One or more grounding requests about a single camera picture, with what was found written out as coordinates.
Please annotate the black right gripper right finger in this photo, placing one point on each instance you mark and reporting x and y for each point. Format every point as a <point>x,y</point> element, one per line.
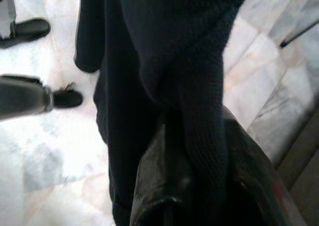
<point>254,166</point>

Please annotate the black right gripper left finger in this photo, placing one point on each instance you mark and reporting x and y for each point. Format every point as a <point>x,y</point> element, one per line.
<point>162,173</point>

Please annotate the black shirt green logo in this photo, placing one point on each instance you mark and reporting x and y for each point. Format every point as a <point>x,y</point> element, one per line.
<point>162,49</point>

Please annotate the robot right leg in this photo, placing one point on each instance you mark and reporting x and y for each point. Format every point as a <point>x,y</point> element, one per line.
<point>37,99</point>

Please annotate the robot leg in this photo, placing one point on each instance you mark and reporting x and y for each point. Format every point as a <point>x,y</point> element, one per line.
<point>37,99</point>
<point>25,29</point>

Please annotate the robot left leg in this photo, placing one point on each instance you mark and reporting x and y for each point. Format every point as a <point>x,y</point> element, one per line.
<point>25,29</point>

